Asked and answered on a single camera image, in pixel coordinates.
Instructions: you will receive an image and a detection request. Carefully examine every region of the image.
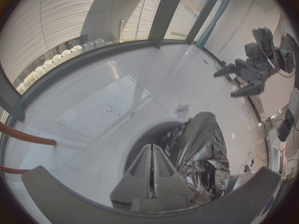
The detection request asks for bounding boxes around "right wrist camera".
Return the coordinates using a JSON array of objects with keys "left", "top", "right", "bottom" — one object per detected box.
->
[{"left": 244, "top": 43, "right": 261, "bottom": 61}]

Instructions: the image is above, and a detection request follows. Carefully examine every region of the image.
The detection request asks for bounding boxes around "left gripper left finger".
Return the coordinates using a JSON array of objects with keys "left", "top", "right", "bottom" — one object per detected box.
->
[{"left": 110, "top": 144, "right": 153, "bottom": 201}]

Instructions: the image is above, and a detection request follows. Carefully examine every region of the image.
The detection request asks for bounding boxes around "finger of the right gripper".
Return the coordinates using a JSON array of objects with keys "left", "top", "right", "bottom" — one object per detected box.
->
[
  {"left": 230, "top": 79, "right": 264, "bottom": 98},
  {"left": 214, "top": 63, "right": 237, "bottom": 78}
]

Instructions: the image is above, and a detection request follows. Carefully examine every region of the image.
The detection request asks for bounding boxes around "white trash bin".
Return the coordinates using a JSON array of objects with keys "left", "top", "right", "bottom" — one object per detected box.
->
[{"left": 119, "top": 121, "right": 195, "bottom": 191}]

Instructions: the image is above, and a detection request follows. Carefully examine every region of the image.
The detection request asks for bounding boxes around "window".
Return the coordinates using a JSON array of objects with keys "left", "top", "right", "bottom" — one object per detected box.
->
[{"left": 0, "top": 0, "right": 225, "bottom": 123}]

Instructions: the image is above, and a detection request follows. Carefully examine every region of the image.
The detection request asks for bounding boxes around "black plastic bag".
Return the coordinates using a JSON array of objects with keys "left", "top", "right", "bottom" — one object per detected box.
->
[{"left": 163, "top": 112, "right": 231, "bottom": 203}]

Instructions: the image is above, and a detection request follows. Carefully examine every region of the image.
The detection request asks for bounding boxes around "crumpled white paper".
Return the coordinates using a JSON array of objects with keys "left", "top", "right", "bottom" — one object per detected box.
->
[{"left": 171, "top": 103, "right": 189, "bottom": 119}]

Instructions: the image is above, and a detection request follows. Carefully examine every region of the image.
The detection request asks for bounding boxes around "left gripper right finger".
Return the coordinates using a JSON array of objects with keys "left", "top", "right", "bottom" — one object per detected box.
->
[{"left": 153, "top": 144, "right": 196, "bottom": 201}]

